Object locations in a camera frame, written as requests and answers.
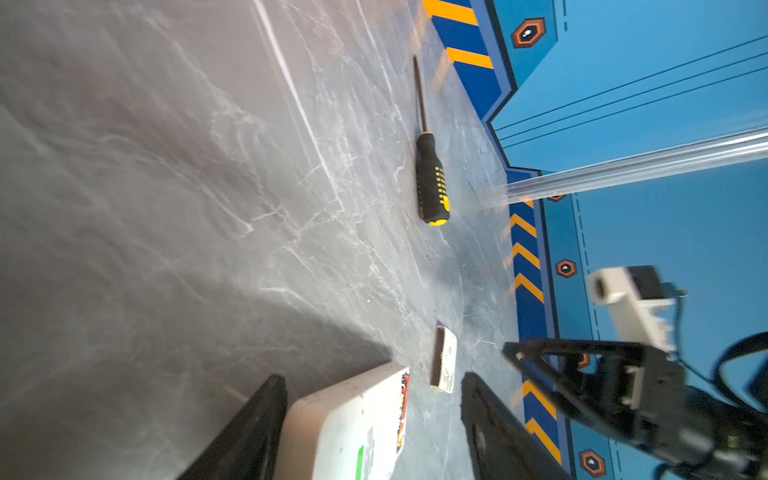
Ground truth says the white battery cover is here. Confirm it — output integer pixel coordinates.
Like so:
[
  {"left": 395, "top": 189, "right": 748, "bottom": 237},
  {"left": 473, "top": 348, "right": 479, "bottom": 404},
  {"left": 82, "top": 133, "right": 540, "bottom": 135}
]
[{"left": 430, "top": 325, "right": 458, "bottom": 394}]

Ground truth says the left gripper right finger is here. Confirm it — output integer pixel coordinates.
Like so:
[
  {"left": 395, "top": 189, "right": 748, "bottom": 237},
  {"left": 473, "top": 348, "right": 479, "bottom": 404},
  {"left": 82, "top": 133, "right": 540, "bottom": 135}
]
[{"left": 461, "top": 372, "right": 569, "bottom": 480}]

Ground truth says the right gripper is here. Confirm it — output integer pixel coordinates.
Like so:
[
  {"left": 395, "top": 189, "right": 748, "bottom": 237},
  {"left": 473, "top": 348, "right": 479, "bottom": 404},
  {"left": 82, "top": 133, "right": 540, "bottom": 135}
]
[{"left": 503, "top": 339, "right": 767, "bottom": 479}]

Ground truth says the white TCL remote control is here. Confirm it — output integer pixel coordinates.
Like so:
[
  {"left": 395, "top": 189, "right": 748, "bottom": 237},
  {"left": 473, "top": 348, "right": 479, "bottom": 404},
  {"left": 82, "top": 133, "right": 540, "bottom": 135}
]
[{"left": 273, "top": 362, "right": 411, "bottom": 480}]

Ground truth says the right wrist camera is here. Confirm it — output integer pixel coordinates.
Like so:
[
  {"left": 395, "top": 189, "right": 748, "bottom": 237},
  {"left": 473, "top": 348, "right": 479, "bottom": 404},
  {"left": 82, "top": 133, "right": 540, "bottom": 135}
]
[{"left": 587, "top": 265, "right": 680, "bottom": 355}]

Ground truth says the black yellow screwdriver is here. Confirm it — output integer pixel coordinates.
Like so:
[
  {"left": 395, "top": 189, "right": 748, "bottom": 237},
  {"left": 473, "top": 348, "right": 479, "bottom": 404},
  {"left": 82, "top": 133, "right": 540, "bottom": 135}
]
[{"left": 413, "top": 56, "right": 450, "bottom": 227}]

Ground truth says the right aluminium corner post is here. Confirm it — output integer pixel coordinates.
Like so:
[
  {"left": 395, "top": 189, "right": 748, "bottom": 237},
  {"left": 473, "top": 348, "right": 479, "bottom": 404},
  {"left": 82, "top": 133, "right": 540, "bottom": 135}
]
[{"left": 482, "top": 127, "right": 767, "bottom": 206}]

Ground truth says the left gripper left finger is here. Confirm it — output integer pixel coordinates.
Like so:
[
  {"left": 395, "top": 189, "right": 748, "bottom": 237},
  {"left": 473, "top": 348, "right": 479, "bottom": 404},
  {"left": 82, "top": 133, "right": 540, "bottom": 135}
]
[{"left": 179, "top": 374, "right": 288, "bottom": 480}]

